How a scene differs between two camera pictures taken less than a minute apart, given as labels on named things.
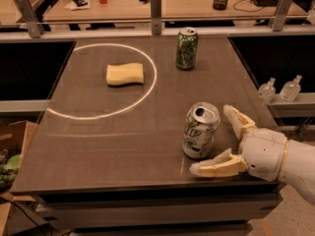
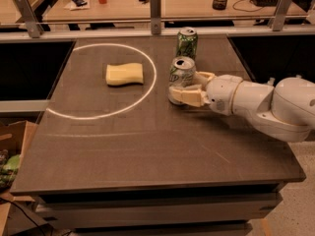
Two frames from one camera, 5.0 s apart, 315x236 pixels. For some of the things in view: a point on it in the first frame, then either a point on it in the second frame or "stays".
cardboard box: x=15 y=136 stays
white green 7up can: x=201 y=124 -> x=182 y=75
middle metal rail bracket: x=156 y=12 stays
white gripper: x=264 y=153 -> x=220 y=93
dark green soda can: x=186 y=48 stays
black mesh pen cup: x=220 y=2 stays
